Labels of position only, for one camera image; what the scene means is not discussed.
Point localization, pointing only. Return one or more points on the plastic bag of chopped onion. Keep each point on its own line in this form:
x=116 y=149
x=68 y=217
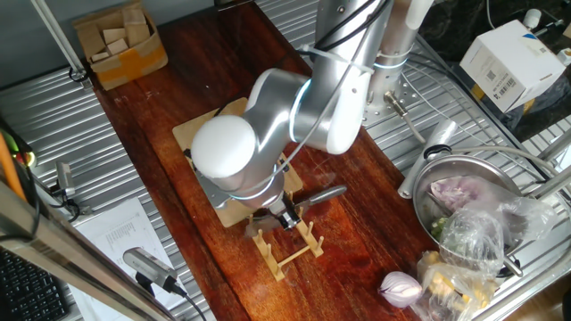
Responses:
x=490 y=196

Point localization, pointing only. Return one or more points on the metal pipe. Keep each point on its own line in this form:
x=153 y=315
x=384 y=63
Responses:
x=551 y=183

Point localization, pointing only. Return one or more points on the wooden peg rack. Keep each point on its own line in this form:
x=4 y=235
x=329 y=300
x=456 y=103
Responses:
x=272 y=260

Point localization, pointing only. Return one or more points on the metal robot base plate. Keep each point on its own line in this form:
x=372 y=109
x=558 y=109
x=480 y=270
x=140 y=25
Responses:
x=401 y=89

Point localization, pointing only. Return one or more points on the steel cleaver knife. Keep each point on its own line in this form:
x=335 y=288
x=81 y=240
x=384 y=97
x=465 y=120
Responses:
x=328 y=195

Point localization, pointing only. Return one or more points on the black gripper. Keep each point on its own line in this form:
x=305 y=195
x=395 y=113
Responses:
x=283 y=207

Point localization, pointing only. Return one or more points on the bamboo cutting board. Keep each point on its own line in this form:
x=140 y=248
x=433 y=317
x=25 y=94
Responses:
x=187 y=134

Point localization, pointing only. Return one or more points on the small wooden block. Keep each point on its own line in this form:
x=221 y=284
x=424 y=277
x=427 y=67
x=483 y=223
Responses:
x=100 y=56
x=136 y=31
x=118 y=46
x=114 y=35

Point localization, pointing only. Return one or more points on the peeled purple onion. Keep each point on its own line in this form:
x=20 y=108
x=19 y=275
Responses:
x=399 y=290

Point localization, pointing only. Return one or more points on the shiny metal bar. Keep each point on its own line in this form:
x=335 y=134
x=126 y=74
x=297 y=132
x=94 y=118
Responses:
x=67 y=254

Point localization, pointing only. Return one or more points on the wrist camera on silver bracket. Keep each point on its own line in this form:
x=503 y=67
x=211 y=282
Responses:
x=214 y=194

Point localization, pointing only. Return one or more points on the orange pole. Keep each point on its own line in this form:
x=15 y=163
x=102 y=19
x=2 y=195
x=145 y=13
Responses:
x=9 y=171

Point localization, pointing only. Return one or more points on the steel bowl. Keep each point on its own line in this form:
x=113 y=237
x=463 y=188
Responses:
x=450 y=167

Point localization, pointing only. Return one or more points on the brown cardboard box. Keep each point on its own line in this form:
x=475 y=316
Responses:
x=129 y=67

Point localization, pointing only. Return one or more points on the clear bag of yellow food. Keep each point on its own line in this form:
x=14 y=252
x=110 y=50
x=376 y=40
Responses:
x=450 y=290

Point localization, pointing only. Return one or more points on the white cardboard box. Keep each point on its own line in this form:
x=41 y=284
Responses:
x=508 y=62

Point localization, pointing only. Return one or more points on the printed paper sheet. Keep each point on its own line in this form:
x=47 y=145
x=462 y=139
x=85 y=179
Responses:
x=120 y=232

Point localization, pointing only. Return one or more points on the thin metal rod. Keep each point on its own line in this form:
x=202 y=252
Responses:
x=58 y=40

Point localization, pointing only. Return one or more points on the clear bag of greens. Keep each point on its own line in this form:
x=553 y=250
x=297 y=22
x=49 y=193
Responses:
x=473 y=241

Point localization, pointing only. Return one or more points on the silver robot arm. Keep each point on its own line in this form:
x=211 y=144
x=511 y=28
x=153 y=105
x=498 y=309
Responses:
x=276 y=116

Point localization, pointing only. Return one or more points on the black keyboard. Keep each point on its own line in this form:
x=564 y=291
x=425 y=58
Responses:
x=27 y=290

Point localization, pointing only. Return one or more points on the metal clamp right edge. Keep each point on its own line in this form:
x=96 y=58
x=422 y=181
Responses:
x=65 y=178

